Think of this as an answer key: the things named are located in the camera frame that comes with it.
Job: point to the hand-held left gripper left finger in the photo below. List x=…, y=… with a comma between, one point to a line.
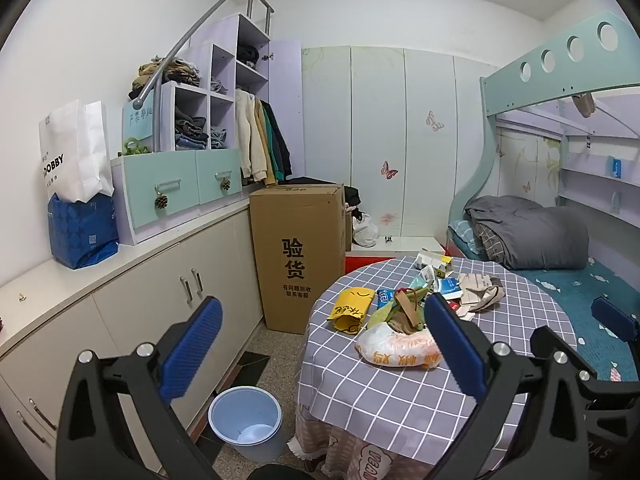
x=192, y=345

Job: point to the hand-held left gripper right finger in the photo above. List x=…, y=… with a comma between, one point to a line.
x=455, y=350

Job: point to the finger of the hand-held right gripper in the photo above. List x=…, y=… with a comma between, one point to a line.
x=550, y=342
x=614, y=319

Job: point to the small red white packet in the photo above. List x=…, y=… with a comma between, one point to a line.
x=454, y=306

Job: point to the brown paper bag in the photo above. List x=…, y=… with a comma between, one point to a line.
x=407, y=317

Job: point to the white orange-print plastic bag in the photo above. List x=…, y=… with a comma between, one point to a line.
x=395, y=347

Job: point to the beige paper package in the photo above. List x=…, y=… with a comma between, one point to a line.
x=480, y=290

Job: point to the white printed packet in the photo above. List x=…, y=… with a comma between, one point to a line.
x=427, y=277

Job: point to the blue plastic waste bin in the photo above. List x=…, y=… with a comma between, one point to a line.
x=235, y=410

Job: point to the green paper scrap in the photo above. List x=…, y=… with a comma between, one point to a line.
x=382, y=316

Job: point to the small blue white packet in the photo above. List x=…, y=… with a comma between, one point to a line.
x=384, y=297

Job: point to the yellow white carton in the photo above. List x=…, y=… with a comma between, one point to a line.
x=430, y=260

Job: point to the yellow paper bag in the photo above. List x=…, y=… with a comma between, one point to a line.
x=350, y=307

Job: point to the teal printed bed sheet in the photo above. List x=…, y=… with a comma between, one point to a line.
x=565, y=290

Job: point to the white low cabinet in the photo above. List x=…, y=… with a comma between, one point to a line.
x=140, y=280

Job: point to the grey checked tablecloth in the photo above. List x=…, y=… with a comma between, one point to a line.
x=350, y=375

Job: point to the grey duvet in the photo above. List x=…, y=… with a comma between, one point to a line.
x=540, y=235

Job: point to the blue plaid pillow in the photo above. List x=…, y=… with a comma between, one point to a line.
x=460, y=232

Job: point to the white platform step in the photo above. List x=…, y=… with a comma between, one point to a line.
x=400, y=246

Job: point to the red box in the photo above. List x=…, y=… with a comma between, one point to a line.
x=362, y=262

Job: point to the lilac bed shelf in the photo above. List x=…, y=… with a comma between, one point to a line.
x=590, y=177

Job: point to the pine cone ornament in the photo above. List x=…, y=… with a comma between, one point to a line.
x=225, y=185
x=161, y=202

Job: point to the faded pink butterfly sticker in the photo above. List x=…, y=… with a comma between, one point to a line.
x=390, y=217

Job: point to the crumpled white plastic bag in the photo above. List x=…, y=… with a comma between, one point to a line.
x=365, y=232

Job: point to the beige printed table skirt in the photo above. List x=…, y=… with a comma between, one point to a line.
x=340, y=450

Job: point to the small blue box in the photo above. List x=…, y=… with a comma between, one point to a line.
x=615, y=166

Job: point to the small orange butterfly sticker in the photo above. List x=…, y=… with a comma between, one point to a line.
x=526, y=187

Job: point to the blue shopping bag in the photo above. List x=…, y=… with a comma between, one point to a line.
x=80, y=235

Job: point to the large cardboard box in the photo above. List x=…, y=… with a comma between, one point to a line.
x=295, y=220

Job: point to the wide mint drawer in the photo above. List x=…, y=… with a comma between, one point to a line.
x=145, y=180

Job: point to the small black hanging tag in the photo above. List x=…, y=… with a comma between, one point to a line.
x=589, y=142

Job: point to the narrow mint drawer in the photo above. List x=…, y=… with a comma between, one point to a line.
x=215, y=165

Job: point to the bunched black garment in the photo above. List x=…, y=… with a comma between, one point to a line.
x=351, y=196

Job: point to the tan hanging garment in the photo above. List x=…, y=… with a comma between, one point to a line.
x=269, y=170

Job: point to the flat black cloth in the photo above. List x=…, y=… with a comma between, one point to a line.
x=312, y=180

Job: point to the green plastic plant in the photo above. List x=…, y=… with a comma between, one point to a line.
x=132, y=149

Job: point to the folded jeans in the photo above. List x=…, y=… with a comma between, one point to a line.
x=218, y=137

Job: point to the black hanging coat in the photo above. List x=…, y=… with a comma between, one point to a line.
x=284, y=155

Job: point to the folded dark clothes stack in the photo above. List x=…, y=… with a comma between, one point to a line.
x=191, y=130

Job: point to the brown fabric item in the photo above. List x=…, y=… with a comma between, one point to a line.
x=584, y=105

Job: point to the cream hanging jacket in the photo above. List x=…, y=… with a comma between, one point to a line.
x=249, y=130

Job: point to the green hanging garment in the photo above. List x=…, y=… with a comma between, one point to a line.
x=272, y=137

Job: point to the grey metal handrail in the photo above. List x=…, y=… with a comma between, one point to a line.
x=158, y=125

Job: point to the white paper shopping bag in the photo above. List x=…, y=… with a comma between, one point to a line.
x=72, y=155

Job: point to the beige butterfly sticker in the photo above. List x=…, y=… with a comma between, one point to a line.
x=435, y=121

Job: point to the mint handwritten sign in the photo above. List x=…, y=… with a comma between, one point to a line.
x=137, y=120

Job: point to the white wardrobe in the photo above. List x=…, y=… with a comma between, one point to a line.
x=375, y=110

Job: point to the grey folded garment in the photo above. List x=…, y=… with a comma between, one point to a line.
x=218, y=86

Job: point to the olive clothes pile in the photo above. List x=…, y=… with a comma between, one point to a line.
x=170, y=72

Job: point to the black folded clothes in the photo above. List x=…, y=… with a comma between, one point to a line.
x=247, y=54

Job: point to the lilac stair cabinet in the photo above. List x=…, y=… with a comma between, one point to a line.
x=220, y=30

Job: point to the mint bunk bed frame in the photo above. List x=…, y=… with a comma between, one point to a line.
x=510, y=77

